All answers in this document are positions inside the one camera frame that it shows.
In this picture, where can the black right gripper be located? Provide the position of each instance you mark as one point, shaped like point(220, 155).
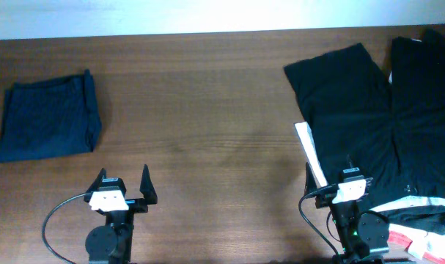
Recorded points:
point(310, 182)

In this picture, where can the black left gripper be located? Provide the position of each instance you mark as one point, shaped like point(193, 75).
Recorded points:
point(147, 191)

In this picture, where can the black shorts with white stripe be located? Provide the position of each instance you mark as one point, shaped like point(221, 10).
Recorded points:
point(347, 101)

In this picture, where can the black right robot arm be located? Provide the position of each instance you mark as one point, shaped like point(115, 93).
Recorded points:
point(363, 235)

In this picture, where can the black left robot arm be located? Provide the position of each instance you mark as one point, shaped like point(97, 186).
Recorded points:
point(112, 242)

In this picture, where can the folded navy blue garment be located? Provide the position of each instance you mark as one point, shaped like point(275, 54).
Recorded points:
point(49, 119)

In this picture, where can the white and red garment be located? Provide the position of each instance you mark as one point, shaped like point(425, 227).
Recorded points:
point(419, 243)

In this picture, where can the black garment far right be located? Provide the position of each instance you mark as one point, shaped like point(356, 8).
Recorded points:
point(418, 75)

